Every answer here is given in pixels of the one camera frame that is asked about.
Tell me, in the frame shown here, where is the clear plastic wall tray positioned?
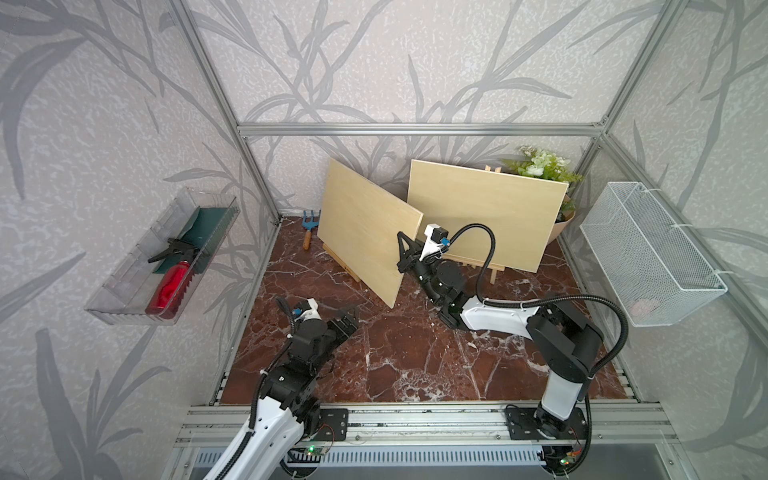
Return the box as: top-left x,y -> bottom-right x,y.
85,187 -> 240,326

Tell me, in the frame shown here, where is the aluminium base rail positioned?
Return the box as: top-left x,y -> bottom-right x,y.
162,400 -> 698,479

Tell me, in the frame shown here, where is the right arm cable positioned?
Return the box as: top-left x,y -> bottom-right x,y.
446,223 -> 630,475

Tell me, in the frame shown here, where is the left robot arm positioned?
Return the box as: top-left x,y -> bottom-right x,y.
206,297 -> 359,479

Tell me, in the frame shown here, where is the blue garden hand rake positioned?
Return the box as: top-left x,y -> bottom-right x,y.
302,210 -> 321,251

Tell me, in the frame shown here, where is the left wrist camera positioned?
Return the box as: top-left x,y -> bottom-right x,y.
293,298 -> 321,325

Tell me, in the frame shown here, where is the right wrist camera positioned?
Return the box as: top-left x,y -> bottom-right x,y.
420,223 -> 450,261

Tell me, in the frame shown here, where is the potted plant with flowers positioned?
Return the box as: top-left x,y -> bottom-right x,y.
501,145 -> 584,244

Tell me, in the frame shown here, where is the wooden easel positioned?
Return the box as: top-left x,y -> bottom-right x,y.
443,165 -> 506,286
323,243 -> 361,283

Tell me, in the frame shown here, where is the aluminium cage frame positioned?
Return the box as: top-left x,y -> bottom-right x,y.
167,0 -> 768,403

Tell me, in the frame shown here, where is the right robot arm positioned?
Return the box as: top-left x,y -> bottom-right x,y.
397,224 -> 603,439

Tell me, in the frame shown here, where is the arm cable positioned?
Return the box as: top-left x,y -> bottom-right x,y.
212,295 -> 298,480
446,223 -> 630,475

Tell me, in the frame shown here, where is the green sheet in tray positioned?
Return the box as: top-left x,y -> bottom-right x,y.
154,207 -> 237,274

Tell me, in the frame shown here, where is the red spray bottle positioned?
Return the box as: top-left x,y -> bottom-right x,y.
145,238 -> 200,320

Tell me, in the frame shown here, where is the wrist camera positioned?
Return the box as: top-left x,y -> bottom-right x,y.
420,223 -> 450,261
293,298 -> 321,325

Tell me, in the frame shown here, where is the plywood board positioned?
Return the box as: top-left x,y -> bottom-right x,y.
407,159 -> 560,272
318,160 -> 423,308

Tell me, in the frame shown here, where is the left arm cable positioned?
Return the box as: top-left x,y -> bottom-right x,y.
212,295 -> 298,480

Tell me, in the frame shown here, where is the white wire mesh basket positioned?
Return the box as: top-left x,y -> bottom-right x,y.
580,182 -> 728,328

